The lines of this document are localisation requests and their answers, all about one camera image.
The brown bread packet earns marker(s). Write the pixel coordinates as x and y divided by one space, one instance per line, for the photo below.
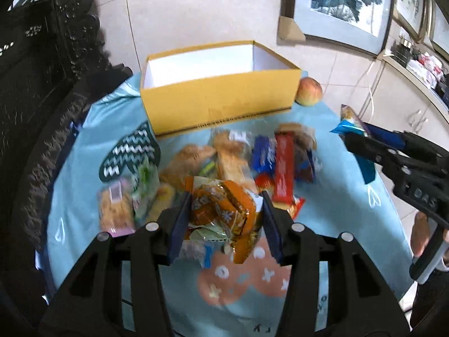
300 137

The tan cardboard corner protector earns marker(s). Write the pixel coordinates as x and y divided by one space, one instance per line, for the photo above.
289 31

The pink tissue pack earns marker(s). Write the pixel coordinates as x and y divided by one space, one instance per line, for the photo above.
426 65

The golden bread packet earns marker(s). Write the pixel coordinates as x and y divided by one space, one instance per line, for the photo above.
186 161

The blue brown snack packet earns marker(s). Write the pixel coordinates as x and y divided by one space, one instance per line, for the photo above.
350 128

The gold framed painting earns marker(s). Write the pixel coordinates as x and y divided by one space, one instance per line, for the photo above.
410 0
440 24

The person's right hand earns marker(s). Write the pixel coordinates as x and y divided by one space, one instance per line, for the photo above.
421 235

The cookie packet pink edge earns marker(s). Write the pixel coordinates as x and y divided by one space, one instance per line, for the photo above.
115 207

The black bottle organiser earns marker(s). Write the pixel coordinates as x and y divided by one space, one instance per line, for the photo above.
401 54

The red yellow apple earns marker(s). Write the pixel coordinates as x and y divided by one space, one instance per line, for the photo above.
308 91

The cream cabinet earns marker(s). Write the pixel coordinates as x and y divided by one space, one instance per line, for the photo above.
396 91

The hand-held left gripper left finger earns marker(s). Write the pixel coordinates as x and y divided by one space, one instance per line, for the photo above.
179 228

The orange crinkled snack packet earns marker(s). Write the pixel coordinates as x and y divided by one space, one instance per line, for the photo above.
217 210

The yellow cardboard box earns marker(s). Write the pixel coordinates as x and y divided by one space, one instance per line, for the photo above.
217 101

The yellow cake packet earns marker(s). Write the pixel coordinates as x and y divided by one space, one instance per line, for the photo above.
165 198

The red cracker packet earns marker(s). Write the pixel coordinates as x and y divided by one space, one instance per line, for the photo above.
296 207

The red sausage stick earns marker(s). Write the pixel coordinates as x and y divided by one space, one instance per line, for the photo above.
284 168

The labelled bread packet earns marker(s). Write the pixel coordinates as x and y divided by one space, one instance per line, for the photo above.
231 158

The small cardboard corner protector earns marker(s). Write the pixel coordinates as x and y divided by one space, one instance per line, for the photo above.
385 56

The framed lotus painting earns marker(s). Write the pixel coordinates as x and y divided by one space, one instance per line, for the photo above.
343 0

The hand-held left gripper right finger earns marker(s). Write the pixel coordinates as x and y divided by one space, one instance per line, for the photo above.
272 228

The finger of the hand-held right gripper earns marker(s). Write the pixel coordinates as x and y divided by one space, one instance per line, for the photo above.
368 151
384 136

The blue printed tablecloth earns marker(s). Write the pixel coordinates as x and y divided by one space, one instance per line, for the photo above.
350 217

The light green snack packet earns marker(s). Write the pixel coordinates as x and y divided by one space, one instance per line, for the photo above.
143 182

